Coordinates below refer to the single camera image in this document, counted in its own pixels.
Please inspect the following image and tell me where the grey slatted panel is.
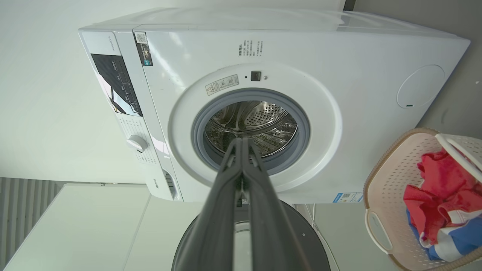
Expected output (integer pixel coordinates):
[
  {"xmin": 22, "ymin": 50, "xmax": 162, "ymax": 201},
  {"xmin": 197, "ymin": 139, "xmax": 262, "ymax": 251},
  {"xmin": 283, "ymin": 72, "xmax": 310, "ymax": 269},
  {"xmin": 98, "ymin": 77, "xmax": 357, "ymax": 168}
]
[{"xmin": 0, "ymin": 177, "xmax": 64, "ymax": 261}]

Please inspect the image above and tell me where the blue and white garment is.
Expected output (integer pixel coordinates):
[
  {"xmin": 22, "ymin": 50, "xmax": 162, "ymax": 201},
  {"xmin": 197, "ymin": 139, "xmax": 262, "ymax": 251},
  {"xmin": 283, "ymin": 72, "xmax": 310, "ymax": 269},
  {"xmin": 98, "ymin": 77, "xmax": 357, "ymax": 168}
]
[{"xmin": 406, "ymin": 208, "xmax": 482, "ymax": 262}]

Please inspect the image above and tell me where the steel washer drum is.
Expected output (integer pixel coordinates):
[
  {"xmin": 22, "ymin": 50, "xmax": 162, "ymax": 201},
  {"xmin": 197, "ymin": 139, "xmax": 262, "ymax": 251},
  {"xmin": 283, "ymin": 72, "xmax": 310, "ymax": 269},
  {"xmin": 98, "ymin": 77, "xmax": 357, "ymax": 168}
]
[{"xmin": 203, "ymin": 100, "xmax": 299, "ymax": 158}]

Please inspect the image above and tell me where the black washer control panel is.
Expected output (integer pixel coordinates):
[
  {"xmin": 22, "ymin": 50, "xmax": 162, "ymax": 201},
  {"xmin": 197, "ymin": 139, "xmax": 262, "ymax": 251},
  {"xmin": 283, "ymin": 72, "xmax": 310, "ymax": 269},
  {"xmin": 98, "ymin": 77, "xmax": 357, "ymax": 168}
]
[{"xmin": 91, "ymin": 53, "xmax": 144, "ymax": 117}]

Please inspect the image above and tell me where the beige plastic laundry basket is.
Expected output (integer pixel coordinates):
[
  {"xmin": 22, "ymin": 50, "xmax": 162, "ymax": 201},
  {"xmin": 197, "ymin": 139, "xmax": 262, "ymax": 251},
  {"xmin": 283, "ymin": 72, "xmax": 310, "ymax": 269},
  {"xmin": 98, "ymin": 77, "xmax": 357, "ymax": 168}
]
[{"xmin": 363, "ymin": 128, "xmax": 482, "ymax": 271}]

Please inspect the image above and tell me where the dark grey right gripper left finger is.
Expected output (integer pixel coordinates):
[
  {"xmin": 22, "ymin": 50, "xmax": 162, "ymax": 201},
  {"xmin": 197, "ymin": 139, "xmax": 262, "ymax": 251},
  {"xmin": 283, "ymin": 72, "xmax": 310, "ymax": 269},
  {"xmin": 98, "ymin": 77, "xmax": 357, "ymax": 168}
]
[{"xmin": 173, "ymin": 137, "xmax": 244, "ymax": 271}]

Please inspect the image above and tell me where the black round washer door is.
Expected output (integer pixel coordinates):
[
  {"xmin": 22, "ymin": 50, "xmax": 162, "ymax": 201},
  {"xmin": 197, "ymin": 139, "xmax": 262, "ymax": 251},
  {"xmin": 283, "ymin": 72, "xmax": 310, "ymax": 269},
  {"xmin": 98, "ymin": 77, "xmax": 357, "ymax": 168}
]
[{"xmin": 171, "ymin": 199, "xmax": 332, "ymax": 271}]

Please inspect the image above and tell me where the white washer control knob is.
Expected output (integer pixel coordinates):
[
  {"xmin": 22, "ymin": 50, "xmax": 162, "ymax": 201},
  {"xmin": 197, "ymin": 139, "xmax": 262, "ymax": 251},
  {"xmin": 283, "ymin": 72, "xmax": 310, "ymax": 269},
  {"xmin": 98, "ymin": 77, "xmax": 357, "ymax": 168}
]
[{"xmin": 126, "ymin": 134, "xmax": 149, "ymax": 153}]

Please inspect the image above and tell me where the white warning sticker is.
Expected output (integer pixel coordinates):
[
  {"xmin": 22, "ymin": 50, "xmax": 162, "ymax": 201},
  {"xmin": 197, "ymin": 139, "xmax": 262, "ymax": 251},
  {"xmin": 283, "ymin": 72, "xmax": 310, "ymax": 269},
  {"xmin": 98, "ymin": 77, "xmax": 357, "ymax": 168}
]
[{"xmin": 205, "ymin": 74, "xmax": 240, "ymax": 96}]

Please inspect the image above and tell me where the white front-load washing machine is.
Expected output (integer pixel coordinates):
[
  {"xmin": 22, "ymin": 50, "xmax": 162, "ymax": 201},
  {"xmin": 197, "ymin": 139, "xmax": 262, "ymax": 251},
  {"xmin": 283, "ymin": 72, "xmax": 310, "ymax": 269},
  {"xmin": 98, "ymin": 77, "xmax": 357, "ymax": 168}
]
[{"xmin": 78, "ymin": 7, "xmax": 471, "ymax": 204}]

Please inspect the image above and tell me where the round white filter cover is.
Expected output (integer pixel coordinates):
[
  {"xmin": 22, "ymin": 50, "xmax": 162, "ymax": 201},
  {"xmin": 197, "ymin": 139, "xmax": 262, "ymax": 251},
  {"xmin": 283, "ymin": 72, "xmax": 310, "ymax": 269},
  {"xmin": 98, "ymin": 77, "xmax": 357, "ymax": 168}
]
[{"xmin": 396, "ymin": 64, "xmax": 446, "ymax": 109}]

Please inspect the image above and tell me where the red garment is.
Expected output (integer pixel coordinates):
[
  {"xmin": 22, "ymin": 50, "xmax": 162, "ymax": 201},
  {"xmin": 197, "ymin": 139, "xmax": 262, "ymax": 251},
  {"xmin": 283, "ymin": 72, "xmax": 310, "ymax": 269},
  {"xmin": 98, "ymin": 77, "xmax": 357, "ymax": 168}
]
[{"xmin": 403, "ymin": 148, "xmax": 482, "ymax": 246}]

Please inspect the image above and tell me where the blue energy label sticker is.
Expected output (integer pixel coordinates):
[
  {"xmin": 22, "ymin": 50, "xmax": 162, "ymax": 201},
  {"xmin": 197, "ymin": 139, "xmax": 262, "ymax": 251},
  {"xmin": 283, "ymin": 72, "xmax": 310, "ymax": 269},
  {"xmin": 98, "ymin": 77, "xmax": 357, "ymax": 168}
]
[{"xmin": 332, "ymin": 192, "xmax": 364, "ymax": 204}]

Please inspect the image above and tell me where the black QR code sticker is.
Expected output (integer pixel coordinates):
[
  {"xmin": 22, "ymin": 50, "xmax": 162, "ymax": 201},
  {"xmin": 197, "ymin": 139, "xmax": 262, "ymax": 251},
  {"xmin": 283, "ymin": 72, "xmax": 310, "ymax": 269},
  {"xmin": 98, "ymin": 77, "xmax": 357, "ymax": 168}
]
[{"xmin": 134, "ymin": 32, "xmax": 154, "ymax": 67}]

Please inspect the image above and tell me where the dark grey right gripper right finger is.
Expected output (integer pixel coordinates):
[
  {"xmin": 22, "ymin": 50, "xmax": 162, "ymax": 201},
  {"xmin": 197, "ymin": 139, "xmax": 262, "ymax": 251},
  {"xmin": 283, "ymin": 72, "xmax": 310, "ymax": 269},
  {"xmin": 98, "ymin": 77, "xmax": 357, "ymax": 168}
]
[{"xmin": 243, "ymin": 137, "xmax": 314, "ymax": 271}]

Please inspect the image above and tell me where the white cabinet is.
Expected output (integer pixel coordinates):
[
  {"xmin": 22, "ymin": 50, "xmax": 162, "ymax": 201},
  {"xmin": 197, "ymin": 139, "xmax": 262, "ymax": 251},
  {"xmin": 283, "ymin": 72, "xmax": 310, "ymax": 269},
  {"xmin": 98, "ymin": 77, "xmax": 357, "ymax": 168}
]
[{"xmin": 3, "ymin": 183, "xmax": 206, "ymax": 271}]

